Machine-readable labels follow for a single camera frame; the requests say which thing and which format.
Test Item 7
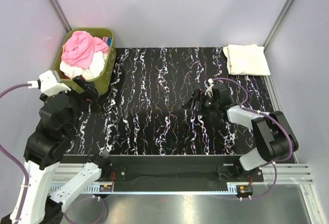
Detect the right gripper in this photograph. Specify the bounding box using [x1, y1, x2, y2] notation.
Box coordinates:
[181, 89, 219, 118]

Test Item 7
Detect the pink t-shirt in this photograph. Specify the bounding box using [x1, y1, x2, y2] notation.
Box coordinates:
[61, 31, 109, 69]

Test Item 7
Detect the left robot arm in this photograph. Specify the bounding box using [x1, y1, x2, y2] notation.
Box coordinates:
[1, 77, 111, 223]

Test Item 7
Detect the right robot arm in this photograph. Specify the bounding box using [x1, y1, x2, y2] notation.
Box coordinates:
[182, 87, 299, 181]

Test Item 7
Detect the white shirt in basket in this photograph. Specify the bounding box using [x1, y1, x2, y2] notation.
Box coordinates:
[59, 51, 107, 80]

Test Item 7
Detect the blue garment in basket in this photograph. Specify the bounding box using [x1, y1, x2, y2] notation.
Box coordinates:
[107, 38, 112, 47]

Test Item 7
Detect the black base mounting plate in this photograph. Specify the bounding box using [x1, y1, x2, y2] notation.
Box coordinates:
[61, 154, 265, 193]

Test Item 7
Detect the folded cream t-shirt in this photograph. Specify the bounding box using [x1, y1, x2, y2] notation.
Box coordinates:
[223, 44, 270, 76]

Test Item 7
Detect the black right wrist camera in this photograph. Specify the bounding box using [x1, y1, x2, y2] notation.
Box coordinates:
[212, 84, 231, 106]

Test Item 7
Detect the left aluminium corner post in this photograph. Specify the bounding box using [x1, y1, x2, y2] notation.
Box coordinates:
[48, 0, 71, 33]

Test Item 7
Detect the aluminium corner post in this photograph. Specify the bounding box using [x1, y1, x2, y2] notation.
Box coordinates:
[263, 0, 296, 52]
[48, 0, 71, 33]

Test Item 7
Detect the aluminium rail frame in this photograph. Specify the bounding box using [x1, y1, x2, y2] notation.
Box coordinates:
[48, 163, 314, 196]

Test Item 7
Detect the right aluminium corner post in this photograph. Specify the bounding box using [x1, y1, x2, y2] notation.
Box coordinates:
[263, 0, 296, 52]

